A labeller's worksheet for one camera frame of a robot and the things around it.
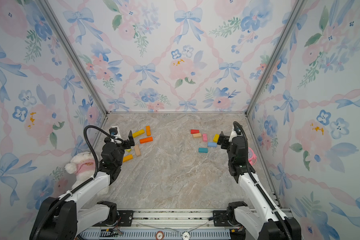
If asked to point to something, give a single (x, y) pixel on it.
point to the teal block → (203, 150)
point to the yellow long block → (141, 132)
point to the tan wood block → (198, 135)
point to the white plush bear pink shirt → (83, 165)
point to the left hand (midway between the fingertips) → (123, 132)
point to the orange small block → (148, 130)
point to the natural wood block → (137, 150)
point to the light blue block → (212, 144)
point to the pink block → (205, 137)
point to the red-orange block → (146, 140)
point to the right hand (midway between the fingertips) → (231, 132)
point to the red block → (194, 131)
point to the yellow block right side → (216, 138)
